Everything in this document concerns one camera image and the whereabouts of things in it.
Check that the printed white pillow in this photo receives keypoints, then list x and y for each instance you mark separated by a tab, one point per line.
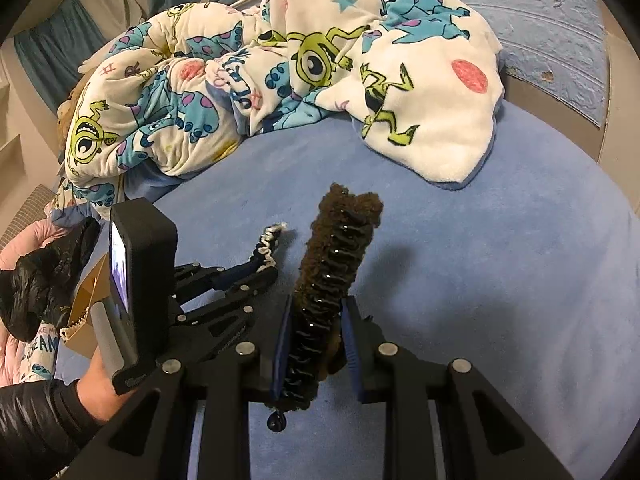
37	352

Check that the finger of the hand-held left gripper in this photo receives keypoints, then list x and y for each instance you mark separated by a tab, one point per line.
235	278
240	300

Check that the grey checked headboard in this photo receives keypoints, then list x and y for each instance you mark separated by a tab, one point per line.
22	212

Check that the teal curtain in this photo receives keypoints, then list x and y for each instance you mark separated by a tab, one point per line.
60	45

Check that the black puffer jacket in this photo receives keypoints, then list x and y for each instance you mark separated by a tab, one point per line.
35	280

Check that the brown cardboard box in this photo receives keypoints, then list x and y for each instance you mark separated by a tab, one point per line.
82	295

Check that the person's left forearm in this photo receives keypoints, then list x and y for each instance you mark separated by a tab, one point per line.
40	425

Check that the black and white scrunchie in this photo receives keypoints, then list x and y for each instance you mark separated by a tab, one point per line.
270	246

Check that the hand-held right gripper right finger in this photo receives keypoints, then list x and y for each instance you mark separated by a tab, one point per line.
353	340

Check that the blue bed sheet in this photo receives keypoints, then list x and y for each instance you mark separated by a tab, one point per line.
475	260

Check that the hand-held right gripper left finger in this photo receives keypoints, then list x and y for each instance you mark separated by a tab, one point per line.
283	340

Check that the monster printed white blanket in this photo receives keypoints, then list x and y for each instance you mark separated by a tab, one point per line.
350	85

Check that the brown fuzzy hair clip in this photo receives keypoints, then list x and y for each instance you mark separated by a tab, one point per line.
345	220

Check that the white wall shelf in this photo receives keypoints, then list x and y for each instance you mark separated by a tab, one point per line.
10	130

